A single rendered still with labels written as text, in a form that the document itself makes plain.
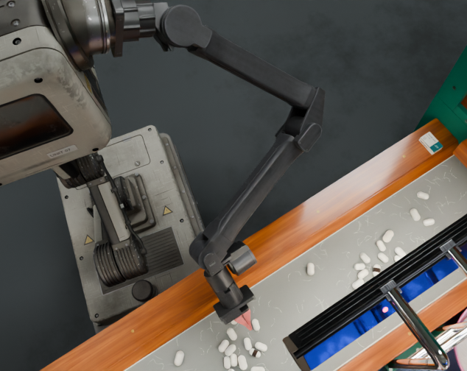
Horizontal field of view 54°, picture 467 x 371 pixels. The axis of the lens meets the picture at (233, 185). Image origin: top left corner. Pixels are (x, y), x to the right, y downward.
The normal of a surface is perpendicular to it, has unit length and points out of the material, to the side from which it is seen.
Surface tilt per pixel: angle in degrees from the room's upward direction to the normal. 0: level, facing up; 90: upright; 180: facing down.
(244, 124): 0
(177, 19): 46
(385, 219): 0
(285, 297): 0
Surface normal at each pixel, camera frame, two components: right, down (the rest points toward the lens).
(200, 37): 0.41, 0.24
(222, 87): -0.07, -0.36
